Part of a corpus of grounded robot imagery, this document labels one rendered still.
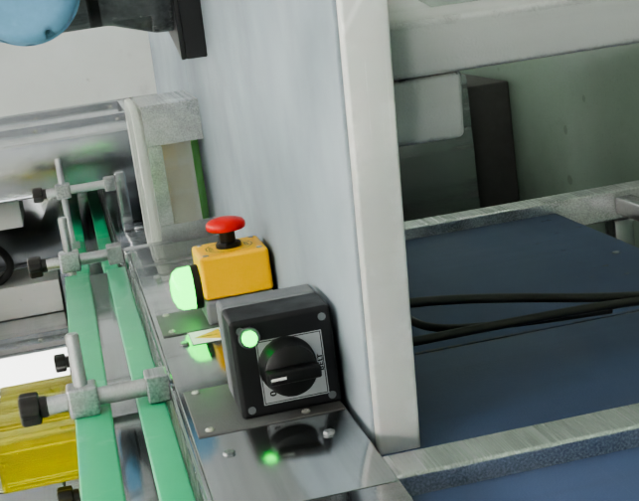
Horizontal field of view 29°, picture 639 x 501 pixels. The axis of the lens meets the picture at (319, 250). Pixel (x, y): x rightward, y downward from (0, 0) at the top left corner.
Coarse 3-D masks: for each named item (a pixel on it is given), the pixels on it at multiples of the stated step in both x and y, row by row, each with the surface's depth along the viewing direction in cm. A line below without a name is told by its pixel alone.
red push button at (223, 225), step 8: (224, 216) 126; (232, 216) 126; (208, 224) 125; (216, 224) 124; (224, 224) 124; (232, 224) 124; (240, 224) 125; (208, 232) 125; (216, 232) 124; (224, 232) 124; (232, 232) 125; (224, 240) 125; (232, 240) 125
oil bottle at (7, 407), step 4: (56, 392) 152; (60, 392) 152; (64, 392) 152; (40, 396) 152; (48, 396) 151; (12, 400) 152; (16, 400) 151; (0, 404) 151; (4, 404) 150; (8, 404) 150; (12, 404) 150; (16, 404) 150; (0, 408) 149; (4, 408) 149; (8, 408) 149; (12, 408) 149; (16, 408) 148; (0, 412) 148; (4, 412) 148; (8, 412) 147; (12, 412) 147
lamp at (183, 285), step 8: (192, 264) 126; (176, 272) 125; (184, 272) 125; (192, 272) 125; (176, 280) 124; (184, 280) 124; (192, 280) 124; (200, 280) 124; (176, 288) 124; (184, 288) 124; (192, 288) 124; (200, 288) 124; (176, 296) 124; (184, 296) 124; (192, 296) 124; (200, 296) 124; (176, 304) 126; (184, 304) 125; (192, 304) 125; (200, 304) 125
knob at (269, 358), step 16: (288, 336) 95; (272, 352) 94; (288, 352) 94; (304, 352) 94; (272, 368) 94; (288, 368) 93; (304, 368) 93; (320, 368) 93; (272, 384) 93; (288, 384) 94; (304, 384) 94
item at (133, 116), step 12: (132, 108) 168; (132, 120) 168; (132, 132) 183; (132, 144) 184; (144, 144) 169; (132, 156) 185; (144, 156) 168; (144, 168) 169; (144, 180) 169; (144, 192) 170; (144, 204) 186; (144, 216) 186; (156, 216) 171; (144, 228) 187; (156, 228) 171; (156, 240) 171
